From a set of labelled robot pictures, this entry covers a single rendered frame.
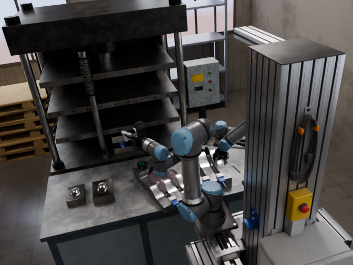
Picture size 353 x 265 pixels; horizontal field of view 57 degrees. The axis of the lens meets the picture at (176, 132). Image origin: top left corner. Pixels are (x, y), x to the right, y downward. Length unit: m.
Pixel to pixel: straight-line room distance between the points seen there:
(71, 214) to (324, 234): 1.65
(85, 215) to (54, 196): 0.37
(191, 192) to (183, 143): 0.30
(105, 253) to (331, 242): 1.62
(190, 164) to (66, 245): 1.31
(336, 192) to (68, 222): 2.72
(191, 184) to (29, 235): 2.41
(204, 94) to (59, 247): 1.73
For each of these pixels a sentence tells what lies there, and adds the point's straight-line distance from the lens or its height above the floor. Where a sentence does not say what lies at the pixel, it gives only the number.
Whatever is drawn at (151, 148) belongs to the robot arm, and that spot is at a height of 1.46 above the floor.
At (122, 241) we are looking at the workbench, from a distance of 2.56.
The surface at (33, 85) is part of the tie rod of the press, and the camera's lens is 2.72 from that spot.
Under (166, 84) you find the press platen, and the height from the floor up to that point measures 1.29.
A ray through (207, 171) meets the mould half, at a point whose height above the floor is 0.89.
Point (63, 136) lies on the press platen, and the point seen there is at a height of 1.04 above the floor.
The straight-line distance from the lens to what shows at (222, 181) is 2.40.
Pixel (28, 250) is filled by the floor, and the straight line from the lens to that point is 3.58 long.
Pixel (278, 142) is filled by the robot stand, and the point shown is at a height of 1.72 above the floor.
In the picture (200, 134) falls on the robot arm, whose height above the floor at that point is 1.65.
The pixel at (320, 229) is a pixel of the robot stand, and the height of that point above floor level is 1.23.
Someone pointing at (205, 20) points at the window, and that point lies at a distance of 5.53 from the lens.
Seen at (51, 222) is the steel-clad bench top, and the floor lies 0.80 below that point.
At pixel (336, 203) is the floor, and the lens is 3.76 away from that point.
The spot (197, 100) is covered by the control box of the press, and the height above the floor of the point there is 1.14.
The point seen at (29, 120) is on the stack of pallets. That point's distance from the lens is 4.69.
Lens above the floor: 2.40
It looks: 30 degrees down
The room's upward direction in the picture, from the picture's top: 5 degrees counter-clockwise
